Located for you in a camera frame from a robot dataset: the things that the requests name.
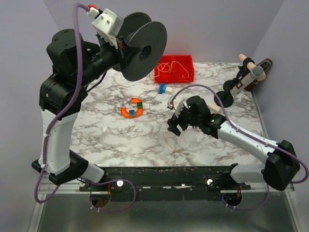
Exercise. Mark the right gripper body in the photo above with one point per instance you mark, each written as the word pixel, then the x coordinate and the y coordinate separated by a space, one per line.
pixel 180 119

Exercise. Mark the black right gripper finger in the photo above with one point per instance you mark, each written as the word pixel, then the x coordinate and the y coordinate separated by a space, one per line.
pixel 175 118
pixel 174 129

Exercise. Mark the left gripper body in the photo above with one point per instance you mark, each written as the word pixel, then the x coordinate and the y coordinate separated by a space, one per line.
pixel 119 51

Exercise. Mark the dark grey perforated spool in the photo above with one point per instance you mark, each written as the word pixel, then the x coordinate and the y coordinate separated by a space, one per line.
pixel 151 36

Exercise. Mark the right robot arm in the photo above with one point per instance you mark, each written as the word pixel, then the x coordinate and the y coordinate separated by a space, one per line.
pixel 277 165

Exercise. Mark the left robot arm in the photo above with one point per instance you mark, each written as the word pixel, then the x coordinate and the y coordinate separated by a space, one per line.
pixel 76 64

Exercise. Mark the cream toy brick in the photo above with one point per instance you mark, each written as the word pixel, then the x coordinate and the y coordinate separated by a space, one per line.
pixel 215 108

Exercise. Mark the blue and white brick stack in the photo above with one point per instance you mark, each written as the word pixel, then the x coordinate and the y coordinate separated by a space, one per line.
pixel 165 89

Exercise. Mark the orange curved toy track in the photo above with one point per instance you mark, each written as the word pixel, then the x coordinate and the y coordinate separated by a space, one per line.
pixel 133 113

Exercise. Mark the black microphone stand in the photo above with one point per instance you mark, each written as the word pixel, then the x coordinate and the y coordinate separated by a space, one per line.
pixel 225 96

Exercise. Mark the red plastic bin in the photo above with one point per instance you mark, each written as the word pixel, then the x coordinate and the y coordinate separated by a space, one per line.
pixel 174 69

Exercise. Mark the rhinestone microphone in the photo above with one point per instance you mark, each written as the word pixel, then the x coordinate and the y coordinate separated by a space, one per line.
pixel 243 83

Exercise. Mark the brown box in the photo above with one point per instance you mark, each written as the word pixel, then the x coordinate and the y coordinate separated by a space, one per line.
pixel 258 72

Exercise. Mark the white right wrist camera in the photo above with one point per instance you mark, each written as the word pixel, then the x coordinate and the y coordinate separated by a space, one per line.
pixel 180 106

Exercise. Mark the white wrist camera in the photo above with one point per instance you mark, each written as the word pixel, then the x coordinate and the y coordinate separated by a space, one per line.
pixel 106 23
pixel 180 106

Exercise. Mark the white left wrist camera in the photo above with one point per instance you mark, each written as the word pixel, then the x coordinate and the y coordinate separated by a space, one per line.
pixel 106 23

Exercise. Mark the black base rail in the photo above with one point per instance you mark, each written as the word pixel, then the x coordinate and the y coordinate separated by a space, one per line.
pixel 166 183

